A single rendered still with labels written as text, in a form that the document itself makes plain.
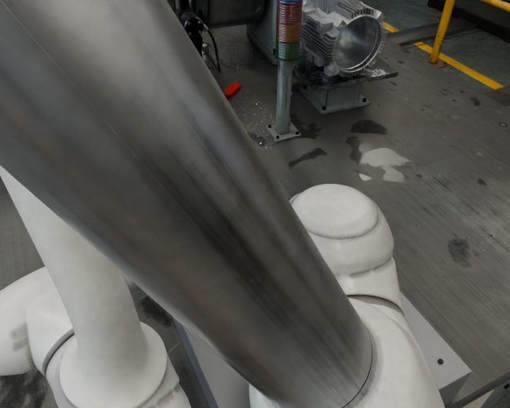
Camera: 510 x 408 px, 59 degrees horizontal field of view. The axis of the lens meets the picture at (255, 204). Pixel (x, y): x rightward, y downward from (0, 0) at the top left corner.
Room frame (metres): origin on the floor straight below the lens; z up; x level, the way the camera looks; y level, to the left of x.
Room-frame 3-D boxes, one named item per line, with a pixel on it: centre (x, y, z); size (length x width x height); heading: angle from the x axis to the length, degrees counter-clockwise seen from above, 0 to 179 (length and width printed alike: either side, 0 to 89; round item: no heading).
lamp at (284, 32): (1.10, -0.08, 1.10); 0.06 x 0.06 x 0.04
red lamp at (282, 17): (1.10, -0.08, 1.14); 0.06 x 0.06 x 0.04
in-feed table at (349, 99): (1.30, -0.25, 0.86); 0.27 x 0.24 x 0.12; 110
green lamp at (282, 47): (1.10, -0.08, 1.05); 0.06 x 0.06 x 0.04
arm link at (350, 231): (0.38, -0.10, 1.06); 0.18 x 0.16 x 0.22; 5
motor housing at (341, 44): (1.29, -0.24, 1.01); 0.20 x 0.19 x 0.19; 25
